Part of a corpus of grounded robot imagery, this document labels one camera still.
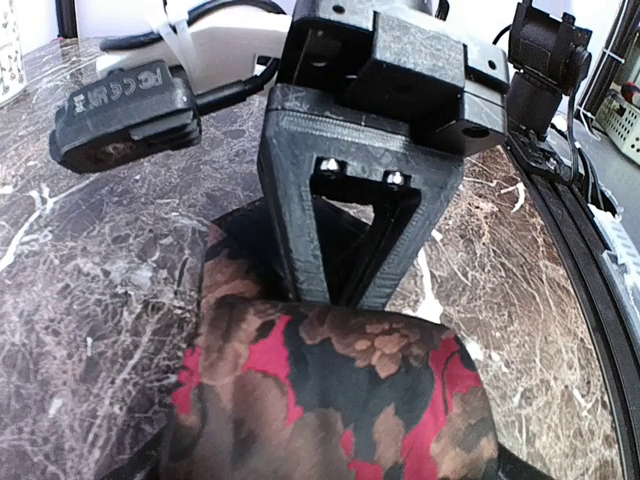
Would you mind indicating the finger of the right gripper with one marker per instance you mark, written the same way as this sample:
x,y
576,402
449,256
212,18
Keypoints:
x,y
312,146

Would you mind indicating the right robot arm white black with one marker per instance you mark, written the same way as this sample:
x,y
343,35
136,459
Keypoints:
x,y
225,45

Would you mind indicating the black front rail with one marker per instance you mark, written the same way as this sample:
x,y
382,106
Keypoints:
x,y
608,309

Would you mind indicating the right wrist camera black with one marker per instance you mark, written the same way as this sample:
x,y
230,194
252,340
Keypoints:
x,y
126,116

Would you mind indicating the white slotted cable duct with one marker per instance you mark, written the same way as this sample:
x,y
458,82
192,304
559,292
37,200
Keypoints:
x,y
619,251

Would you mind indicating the green perforated basket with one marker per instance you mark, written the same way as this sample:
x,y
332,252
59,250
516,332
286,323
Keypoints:
x,y
618,116

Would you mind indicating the brown red patterned tie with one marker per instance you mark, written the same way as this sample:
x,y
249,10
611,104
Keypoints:
x,y
272,389

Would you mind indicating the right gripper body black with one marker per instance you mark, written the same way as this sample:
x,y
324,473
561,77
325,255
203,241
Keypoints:
x,y
394,60

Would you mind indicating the white mug yellow inside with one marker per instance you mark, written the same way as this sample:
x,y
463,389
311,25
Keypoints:
x,y
13,79

